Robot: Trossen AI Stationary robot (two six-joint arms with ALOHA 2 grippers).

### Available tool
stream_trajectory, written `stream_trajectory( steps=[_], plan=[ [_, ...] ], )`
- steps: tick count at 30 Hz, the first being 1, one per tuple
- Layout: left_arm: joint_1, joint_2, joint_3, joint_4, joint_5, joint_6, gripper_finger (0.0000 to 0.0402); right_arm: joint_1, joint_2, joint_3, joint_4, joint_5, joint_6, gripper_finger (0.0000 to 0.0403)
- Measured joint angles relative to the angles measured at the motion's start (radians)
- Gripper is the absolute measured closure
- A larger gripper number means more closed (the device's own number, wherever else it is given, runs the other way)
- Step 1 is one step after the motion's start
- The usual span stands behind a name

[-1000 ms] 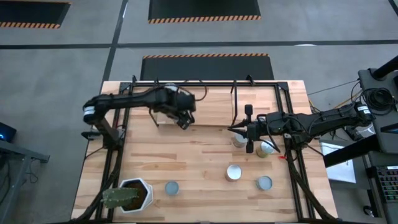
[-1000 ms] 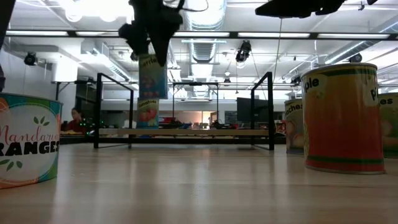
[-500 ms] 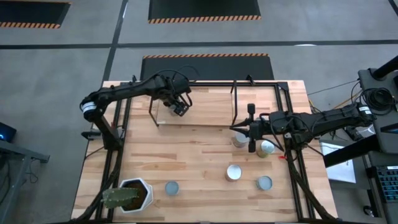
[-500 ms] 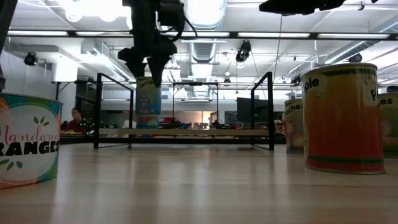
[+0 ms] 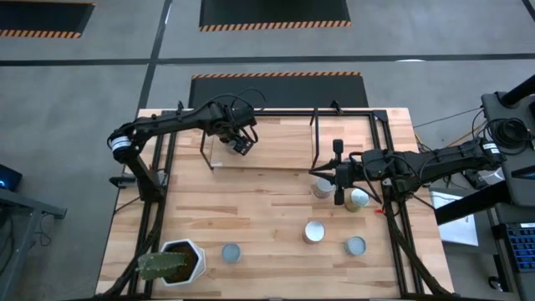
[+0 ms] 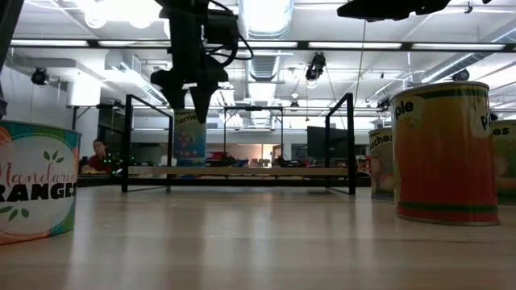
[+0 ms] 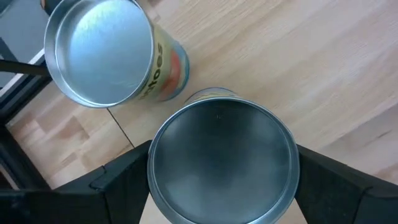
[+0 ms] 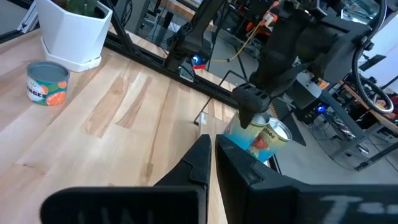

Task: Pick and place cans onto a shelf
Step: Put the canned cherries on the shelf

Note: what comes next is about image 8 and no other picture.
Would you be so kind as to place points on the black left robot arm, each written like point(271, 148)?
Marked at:
point(335, 40)

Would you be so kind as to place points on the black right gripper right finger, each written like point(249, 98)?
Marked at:
point(280, 202)

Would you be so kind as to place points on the blue tomatoes can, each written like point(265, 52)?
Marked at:
point(270, 143)

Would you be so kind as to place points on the green cactus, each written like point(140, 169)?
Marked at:
point(81, 6)

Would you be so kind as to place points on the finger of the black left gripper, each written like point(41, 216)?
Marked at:
point(250, 99)

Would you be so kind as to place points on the white plant pot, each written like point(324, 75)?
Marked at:
point(74, 37)

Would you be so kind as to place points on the short mandarin oranges can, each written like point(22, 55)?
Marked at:
point(46, 87)

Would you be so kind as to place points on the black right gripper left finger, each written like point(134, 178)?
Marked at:
point(124, 205)

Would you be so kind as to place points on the black hazard-striped floor mat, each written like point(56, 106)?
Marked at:
point(290, 127)

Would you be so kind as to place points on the black computer tower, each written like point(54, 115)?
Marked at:
point(311, 109)

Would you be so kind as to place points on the teal cherries can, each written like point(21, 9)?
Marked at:
point(239, 135)

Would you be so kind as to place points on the grey metal desk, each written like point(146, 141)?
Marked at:
point(351, 124)

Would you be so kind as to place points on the black aluminium table frame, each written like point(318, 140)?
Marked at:
point(149, 60)

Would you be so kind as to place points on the wooden workbench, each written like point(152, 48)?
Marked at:
point(186, 11)

